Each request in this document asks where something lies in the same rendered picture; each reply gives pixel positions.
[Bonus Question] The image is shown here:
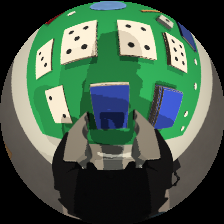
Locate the green felt table surface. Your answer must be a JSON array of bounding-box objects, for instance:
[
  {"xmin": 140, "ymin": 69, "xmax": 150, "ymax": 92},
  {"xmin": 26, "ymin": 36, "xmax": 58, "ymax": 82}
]
[{"xmin": 27, "ymin": 1, "xmax": 201, "ymax": 145}]

